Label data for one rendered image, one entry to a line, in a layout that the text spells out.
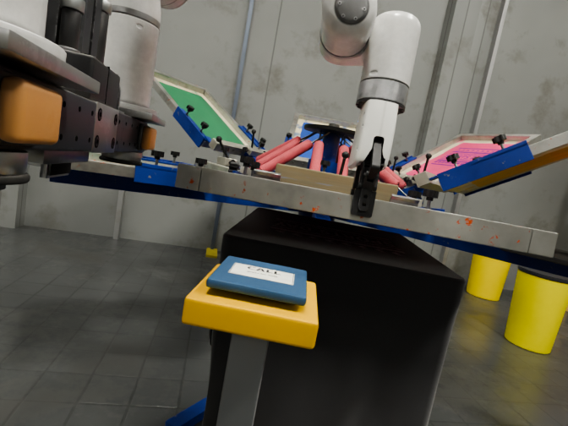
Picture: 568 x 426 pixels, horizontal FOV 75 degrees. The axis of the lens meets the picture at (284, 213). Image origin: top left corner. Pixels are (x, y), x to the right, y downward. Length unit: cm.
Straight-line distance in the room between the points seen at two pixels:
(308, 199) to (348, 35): 23
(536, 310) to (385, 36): 317
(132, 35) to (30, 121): 46
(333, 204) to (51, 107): 39
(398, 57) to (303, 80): 379
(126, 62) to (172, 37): 365
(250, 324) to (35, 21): 29
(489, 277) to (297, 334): 457
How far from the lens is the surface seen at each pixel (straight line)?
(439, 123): 474
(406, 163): 272
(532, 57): 578
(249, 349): 43
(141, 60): 75
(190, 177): 60
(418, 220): 60
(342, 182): 116
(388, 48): 61
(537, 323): 363
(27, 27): 34
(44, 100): 33
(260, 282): 39
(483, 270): 489
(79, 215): 450
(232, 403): 46
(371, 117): 56
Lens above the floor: 109
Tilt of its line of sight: 7 degrees down
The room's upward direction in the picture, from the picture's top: 10 degrees clockwise
